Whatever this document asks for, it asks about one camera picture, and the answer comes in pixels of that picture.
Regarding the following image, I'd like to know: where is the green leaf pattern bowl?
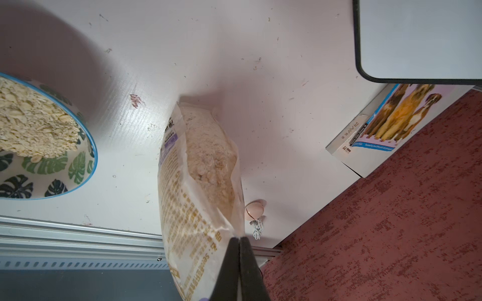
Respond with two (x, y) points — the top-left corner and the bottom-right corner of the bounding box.
(1, 73), (99, 199)

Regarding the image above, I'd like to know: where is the aluminium front rail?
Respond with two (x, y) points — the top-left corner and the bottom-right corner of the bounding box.
(0, 215), (283, 271)

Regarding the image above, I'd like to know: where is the dog picture book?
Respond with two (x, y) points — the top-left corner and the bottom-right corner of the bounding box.
(349, 84), (471, 152)

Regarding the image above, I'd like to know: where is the white board black frame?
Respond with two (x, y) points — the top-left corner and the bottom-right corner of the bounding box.
(353, 1), (481, 85)

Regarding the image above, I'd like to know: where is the pink round puff case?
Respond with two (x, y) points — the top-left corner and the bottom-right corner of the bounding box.
(244, 199), (266, 221)

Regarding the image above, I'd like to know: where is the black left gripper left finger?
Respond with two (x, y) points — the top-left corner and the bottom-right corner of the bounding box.
(209, 238), (240, 301)

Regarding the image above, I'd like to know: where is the white A4 paper box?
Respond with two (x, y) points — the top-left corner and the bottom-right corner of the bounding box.
(326, 92), (467, 178)

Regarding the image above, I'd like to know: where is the white coiled usb cable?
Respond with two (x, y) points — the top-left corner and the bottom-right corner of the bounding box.
(249, 216), (266, 241)

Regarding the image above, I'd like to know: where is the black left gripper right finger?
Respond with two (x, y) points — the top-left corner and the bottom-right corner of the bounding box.
(239, 237), (271, 301)

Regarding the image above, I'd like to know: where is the instant oatmeal bag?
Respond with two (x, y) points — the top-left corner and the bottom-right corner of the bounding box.
(158, 104), (245, 300)

